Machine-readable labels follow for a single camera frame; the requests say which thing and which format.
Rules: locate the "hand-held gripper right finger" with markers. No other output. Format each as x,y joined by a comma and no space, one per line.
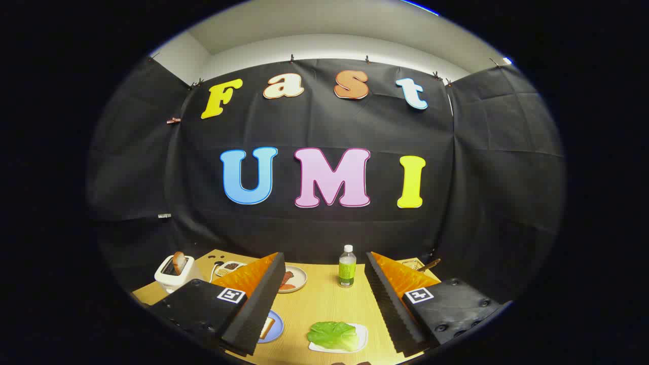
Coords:
385,299

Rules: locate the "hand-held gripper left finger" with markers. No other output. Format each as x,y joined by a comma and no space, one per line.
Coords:
263,299

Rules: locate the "green lettuce leaf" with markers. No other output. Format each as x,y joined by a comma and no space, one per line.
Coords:
332,334

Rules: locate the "toasted bread slice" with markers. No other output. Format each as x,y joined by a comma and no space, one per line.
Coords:
178,262

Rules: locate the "white bread slice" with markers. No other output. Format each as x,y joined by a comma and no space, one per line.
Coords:
266,328

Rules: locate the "blue round plate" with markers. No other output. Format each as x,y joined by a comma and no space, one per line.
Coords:
277,327

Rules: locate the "brown meat patty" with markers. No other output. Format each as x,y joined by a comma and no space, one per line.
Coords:
288,278

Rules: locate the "beige round plate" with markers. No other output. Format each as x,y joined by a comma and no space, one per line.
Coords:
300,278

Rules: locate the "white square plate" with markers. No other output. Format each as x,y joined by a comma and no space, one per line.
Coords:
362,337

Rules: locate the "white divided bean dish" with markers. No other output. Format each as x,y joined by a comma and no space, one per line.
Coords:
230,267

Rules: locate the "green label plastic bottle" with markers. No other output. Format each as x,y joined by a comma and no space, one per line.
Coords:
347,271

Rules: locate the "white toaster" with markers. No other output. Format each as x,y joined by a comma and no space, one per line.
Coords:
175,281

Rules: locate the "black backdrop cloth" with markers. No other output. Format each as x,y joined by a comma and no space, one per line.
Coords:
324,126

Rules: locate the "pink cloth clip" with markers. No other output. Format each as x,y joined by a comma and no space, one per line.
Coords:
173,120

